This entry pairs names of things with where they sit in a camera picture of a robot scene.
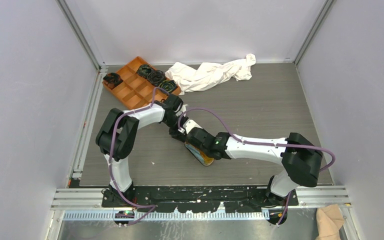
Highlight orange sunglasses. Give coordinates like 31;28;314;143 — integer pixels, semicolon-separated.
197;151;214;167

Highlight black glasses case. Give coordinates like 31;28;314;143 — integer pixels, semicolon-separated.
184;142;215;167

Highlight blue cleaning cloth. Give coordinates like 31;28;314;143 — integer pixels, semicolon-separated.
185;143;200;160

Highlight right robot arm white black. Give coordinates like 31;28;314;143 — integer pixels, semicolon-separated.
185;127;323;205

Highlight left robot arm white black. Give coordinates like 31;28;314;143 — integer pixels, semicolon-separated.
95;94;186;207

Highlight black coiled item right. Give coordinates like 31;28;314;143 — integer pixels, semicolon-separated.
158;80;178;95

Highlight black coiled item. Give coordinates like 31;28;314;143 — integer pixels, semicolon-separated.
158;80;178;95
136;64;155;79
146;70;167;87
103;72;123;90

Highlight black coiled item middle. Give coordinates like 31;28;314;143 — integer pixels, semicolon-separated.
146;70;167;87

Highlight orange compartment tray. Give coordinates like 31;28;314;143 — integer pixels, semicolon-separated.
102;56;181;110

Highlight black coiled item top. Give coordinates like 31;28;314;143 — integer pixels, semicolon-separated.
136;64;155;79

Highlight white crumpled cloth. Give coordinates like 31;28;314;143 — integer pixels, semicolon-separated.
165;53;256;95

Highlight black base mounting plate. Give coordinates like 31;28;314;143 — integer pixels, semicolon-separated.
100;185;285;214

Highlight black coiled item far left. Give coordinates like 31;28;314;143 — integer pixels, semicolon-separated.
103;72;123;90

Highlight beige cloth bottom right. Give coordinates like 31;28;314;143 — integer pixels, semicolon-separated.
315;204;345;240

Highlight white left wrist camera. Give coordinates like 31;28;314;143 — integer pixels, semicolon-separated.
177;104;188;116

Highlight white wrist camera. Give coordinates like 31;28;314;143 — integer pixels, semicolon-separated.
178;119;202;135
177;104;188;116

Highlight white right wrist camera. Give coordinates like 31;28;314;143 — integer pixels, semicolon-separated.
178;119;202;135

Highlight aluminium frame rail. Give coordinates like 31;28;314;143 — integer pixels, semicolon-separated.
51;64;108;211

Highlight white slotted cable duct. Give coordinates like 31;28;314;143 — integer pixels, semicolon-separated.
63;210;270;222

